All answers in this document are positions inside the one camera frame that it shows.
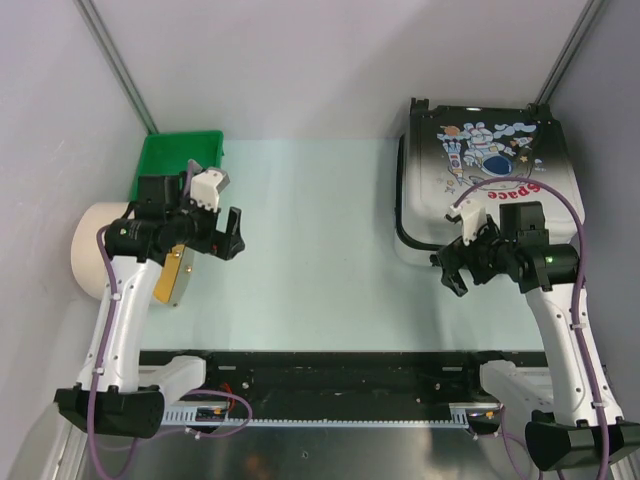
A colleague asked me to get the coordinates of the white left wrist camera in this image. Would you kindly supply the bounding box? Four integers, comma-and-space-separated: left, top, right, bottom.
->
186, 159, 230, 212

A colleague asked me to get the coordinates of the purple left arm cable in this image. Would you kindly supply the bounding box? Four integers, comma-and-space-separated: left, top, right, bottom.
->
85, 224, 253, 479

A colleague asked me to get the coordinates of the aluminium frame post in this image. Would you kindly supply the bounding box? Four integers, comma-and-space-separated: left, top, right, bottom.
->
73, 0, 159, 134
534, 0, 608, 104

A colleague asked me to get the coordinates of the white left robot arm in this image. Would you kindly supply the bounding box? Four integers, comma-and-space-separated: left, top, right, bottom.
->
54, 168, 245, 439

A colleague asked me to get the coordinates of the aluminium frame post left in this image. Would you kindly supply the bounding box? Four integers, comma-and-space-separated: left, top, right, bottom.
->
73, 0, 159, 134

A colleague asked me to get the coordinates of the green plastic bin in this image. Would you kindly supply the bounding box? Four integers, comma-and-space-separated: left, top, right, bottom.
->
129, 130, 224, 200

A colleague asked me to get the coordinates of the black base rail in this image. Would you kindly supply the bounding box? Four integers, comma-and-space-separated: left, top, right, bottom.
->
139, 349, 551, 424

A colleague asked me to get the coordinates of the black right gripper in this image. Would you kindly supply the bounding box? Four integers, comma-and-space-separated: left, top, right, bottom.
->
436, 214, 515, 297

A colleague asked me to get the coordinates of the grey slotted cable duct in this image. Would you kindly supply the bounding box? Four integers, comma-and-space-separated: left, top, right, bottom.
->
161, 403, 500, 429

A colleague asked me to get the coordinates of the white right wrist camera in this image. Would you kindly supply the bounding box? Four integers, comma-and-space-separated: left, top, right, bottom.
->
445, 199, 487, 246

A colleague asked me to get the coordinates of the aluminium frame post right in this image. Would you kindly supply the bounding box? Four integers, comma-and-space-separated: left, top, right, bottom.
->
534, 0, 608, 104

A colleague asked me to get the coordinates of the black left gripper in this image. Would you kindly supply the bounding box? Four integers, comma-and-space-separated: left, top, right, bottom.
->
167, 189, 244, 260

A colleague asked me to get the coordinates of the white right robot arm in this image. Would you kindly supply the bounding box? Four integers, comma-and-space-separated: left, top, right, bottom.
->
432, 200, 639, 471

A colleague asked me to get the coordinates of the space astronaut print suitcase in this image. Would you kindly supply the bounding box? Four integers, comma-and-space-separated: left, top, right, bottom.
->
394, 99, 585, 266

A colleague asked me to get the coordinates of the beige cylindrical drum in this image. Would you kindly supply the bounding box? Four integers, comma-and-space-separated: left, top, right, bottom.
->
70, 200, 196, 307

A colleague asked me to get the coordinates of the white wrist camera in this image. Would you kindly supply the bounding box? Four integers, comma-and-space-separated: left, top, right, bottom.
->
186, 159, 230, 212
445, 199, 487, 246

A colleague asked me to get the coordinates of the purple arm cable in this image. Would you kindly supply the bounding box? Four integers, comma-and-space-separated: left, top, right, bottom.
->
85, 224, 253, 479
452, 178, 617, 471

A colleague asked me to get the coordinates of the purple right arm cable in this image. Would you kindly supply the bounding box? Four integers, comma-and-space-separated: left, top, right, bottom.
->
452, 178, 617, 471

